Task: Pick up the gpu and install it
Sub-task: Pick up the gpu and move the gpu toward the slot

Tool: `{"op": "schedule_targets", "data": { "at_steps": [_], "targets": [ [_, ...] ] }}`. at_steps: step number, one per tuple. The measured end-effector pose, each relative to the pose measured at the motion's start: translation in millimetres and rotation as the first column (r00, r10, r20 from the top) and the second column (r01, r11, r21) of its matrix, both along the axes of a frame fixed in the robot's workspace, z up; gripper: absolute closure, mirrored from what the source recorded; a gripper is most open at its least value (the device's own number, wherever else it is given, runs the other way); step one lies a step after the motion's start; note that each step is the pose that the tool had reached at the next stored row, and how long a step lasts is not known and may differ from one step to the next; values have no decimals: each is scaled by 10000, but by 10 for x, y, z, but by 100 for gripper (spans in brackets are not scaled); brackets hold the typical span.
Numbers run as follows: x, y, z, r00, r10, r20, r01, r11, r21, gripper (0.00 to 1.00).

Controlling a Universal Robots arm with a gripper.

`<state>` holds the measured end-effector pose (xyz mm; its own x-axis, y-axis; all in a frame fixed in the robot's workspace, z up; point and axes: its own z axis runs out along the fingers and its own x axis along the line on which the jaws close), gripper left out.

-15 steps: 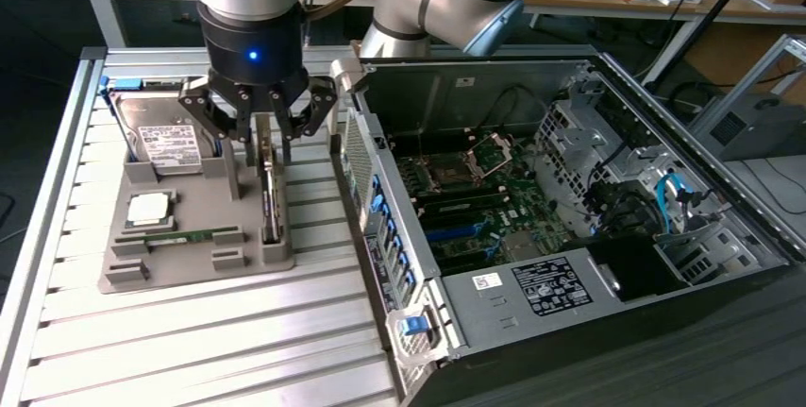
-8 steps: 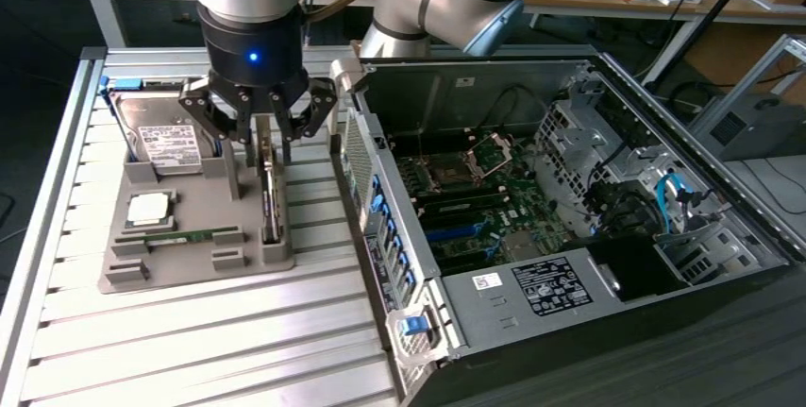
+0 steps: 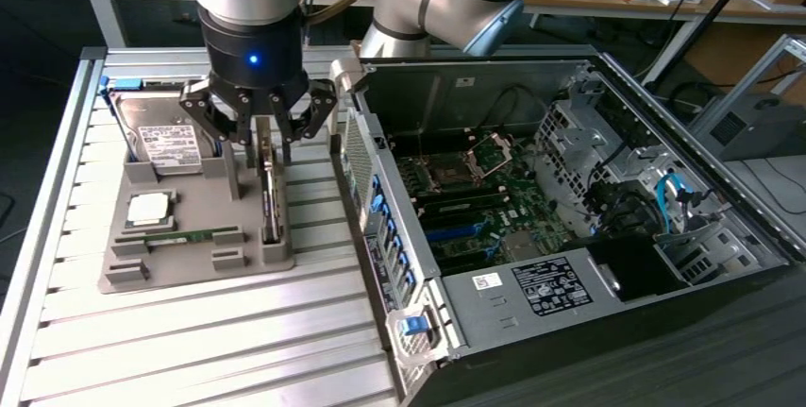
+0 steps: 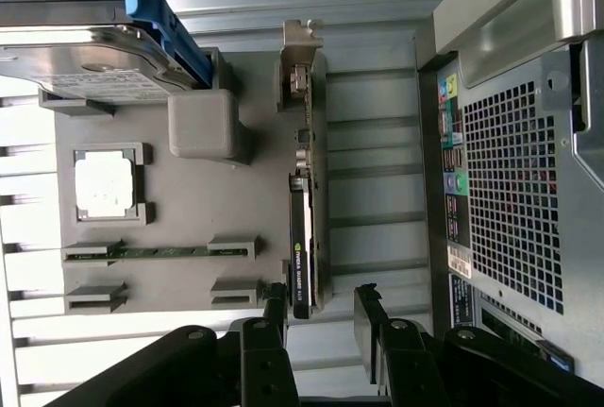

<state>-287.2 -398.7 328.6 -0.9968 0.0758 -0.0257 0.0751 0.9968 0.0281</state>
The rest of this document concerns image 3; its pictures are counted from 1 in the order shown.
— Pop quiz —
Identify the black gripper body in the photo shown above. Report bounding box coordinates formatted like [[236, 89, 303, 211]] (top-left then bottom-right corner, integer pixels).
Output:
[[199, 5, 311, 97]]

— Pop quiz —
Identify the graphics card with metal bracket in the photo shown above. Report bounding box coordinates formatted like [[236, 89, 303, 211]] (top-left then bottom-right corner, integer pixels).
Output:
[[254, 116, 283, 243]]

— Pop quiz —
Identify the hard disk in blue carrier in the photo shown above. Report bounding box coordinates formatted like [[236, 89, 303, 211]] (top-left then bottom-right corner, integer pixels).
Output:
[[99, 75, 219, 177]]

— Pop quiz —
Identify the grey plastic parts rack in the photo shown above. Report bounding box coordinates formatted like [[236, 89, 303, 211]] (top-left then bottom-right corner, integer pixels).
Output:
[[97, 142, 298, 296]]

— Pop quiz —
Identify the silver CPU chip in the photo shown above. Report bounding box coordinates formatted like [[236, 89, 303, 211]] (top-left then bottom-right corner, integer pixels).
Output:
[[123, 193, 174, 229]]

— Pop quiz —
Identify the CPU socket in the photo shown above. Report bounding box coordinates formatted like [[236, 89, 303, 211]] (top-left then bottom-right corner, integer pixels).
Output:
[[427, 154, 487, 191]]

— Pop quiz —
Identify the green RAM stick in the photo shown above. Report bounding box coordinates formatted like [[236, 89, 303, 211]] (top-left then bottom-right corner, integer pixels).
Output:
[[132, 229, 219, 245]]

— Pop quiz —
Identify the metal socket cover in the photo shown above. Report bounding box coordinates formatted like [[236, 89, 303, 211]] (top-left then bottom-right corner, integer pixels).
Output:
[[468, 134, 519, 173]]

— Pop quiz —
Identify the black RAM stick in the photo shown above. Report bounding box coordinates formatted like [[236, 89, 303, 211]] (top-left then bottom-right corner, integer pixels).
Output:
[[415, 191, 510, 219]]

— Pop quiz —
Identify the green motherboard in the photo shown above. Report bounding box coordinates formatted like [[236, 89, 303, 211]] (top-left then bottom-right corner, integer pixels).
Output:
[[392, 130, 578, 276]]

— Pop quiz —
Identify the perforated metal drive cage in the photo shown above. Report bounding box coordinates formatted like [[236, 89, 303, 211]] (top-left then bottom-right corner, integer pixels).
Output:
[[532, 94, 631, 238]]

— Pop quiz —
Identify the grey chipset heatsink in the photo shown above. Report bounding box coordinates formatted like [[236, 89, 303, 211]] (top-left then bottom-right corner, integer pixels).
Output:
[[502, 231, 547, 263]]

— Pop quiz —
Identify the grey power supply unit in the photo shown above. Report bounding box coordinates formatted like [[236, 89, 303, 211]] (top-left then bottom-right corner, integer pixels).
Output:
[[439, 248, 622, 348]]

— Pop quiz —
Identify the black tripod pole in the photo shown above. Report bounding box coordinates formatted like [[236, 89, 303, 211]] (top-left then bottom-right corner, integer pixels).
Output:
[[641, 0, 774, 90]]

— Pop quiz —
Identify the open black PC case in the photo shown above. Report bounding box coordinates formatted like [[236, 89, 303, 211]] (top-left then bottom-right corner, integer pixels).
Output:
[[326, 45, 806, 407]]

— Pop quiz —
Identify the grey computer tower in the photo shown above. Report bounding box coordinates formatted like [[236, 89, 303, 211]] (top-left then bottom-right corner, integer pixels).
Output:
[[689, 93, 806, 162]]

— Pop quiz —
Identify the black wire loop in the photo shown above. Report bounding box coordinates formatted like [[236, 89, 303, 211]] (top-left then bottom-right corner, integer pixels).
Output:
[[487, 84, 549, 133]]

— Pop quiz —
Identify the blue wire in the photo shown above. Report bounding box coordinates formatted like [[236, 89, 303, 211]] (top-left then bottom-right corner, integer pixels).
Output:
[[653, 169, 695, 234]]

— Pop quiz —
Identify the aluminium profile frame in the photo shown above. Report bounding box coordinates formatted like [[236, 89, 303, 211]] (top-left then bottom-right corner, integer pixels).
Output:
[[723, 32, 806, 113]]

